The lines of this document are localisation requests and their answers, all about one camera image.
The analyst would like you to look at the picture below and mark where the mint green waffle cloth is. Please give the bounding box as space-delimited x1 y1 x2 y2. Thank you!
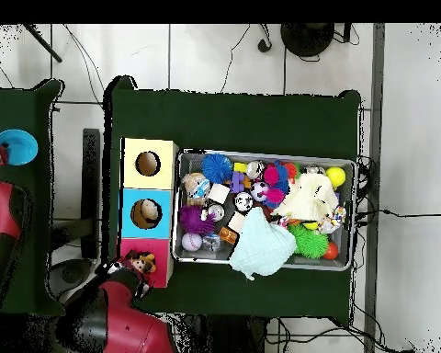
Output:
228 206 298 281

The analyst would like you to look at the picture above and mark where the small tan plush toy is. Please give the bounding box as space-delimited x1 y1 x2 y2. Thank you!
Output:
126 250 158 275

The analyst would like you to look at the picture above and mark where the wooden box with three holes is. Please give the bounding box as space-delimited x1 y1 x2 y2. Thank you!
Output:
115 137 180 290

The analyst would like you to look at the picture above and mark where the crushed clear plastic bottle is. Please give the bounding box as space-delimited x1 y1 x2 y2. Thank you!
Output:
181 172 211 202

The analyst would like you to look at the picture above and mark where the blue spiky rubber ball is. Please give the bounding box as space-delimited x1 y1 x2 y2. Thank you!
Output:
200 153 233 184

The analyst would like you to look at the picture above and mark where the purple spiky monster toy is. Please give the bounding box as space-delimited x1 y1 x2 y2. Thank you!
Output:
178 204 218 236

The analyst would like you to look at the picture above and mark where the cream waffle cloth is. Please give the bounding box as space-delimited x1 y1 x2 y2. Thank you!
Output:
271 171 340 222

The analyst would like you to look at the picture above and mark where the yellow smooth ball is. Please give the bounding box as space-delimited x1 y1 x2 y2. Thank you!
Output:
324 165 347 188

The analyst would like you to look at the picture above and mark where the orange smooth ball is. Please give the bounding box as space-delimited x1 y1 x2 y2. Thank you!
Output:
322 241 340 261

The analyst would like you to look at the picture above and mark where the black upright stand bar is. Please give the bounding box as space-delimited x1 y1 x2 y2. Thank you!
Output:
80 128 101 259

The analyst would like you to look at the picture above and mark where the grey round stand foot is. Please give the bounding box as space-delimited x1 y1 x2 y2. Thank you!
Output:
49 258 96 299

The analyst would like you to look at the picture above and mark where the black round stand base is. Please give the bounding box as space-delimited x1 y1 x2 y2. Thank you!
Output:
279 23 335 59

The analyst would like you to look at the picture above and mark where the blue plastic bowl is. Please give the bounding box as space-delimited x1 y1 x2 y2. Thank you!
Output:
0 128 39 167

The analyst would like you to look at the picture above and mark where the black slanted rod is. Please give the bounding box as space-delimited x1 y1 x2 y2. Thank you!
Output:
23 23 63 63

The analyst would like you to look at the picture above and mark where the silver wire mesh bin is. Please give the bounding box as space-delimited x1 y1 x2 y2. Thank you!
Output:
171 148 358 273

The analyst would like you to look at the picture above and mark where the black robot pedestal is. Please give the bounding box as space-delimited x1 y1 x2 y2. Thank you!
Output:
175 313 269 353

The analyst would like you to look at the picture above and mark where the black cable with plug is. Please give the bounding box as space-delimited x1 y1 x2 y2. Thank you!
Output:
356 208 441 219

